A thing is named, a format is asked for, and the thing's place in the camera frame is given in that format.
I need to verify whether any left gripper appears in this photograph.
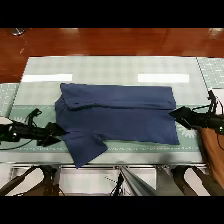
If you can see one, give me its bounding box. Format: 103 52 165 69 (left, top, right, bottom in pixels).
32 121 70 148

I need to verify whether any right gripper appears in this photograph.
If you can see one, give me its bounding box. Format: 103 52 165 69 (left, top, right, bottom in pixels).
168 105 210 131

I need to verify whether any blue shirt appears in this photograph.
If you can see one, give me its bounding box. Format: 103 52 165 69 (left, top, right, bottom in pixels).
54 82 181 169

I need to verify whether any brown garment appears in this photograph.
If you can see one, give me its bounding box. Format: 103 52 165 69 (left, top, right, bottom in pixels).
199 127 224 188

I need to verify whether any black cable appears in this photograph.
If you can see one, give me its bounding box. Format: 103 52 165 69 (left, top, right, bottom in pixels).
0 139 35 151
104 172 126 197

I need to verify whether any silver frame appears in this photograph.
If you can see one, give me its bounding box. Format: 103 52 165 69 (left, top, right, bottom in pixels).
9 162 215 197

